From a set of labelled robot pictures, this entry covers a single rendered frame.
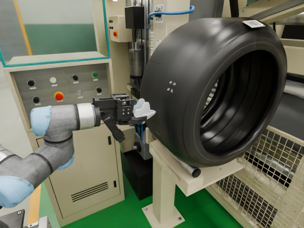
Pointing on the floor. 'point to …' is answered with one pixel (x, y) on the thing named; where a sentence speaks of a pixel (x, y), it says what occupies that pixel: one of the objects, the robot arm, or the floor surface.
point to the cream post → (164, 197)
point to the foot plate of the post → (176, 220)
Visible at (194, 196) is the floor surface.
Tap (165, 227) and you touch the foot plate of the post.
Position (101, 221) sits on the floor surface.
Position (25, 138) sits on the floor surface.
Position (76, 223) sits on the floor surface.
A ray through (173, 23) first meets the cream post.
